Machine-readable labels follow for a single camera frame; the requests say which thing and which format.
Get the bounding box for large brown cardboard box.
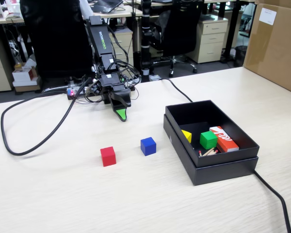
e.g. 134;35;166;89
242;0;291;97

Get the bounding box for black laptop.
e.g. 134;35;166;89
90;0;124;14

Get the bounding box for blue cube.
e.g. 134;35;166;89
140;137;157;156

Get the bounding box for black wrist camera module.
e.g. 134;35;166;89
86;81;101;97

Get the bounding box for black desk leg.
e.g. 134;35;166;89
224;1;241;64

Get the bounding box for black power cable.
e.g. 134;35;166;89
157;77;291;233

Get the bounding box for thin black arm wires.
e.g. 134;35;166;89
106;23;142;102

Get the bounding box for black jointed pole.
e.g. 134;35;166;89
140;0;153;82

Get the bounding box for black cardboard box tray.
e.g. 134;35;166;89
165;99;260;168

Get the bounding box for black office chair star base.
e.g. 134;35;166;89
150;0;205;77

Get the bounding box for beige drawer cabinet with lock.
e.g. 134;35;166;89
188;18;229;64

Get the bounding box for green cube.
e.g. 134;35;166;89
199;131;218;150

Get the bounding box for black open box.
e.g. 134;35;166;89
162;114;259;186

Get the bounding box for yellow wooden block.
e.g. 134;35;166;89
181;129;193;144

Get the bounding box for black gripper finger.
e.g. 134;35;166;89
111;88;131;109
111;99;128;122

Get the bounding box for black high-back office chair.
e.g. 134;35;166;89
19;0;95;93

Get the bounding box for white shipping label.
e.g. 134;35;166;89
259;7;277;26

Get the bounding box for robot controller board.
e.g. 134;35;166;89
66;83;88;100

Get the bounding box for orange and white matchbox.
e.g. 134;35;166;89
209;126;240;153

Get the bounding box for white carton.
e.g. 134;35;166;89
12;66;39;87

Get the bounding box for black trash bin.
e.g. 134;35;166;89
234;45;248;68

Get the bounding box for thick black camera cable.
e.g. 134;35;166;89
0;77;92;156

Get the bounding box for person in white shirt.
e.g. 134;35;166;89
79;0;94;19

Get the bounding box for beige office desk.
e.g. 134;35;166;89
0;3;144;25

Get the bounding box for flat brown carton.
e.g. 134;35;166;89
14;83;41;93

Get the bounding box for red cube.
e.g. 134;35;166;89
100;146;117;167

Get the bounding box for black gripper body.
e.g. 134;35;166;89
98;72;127;104

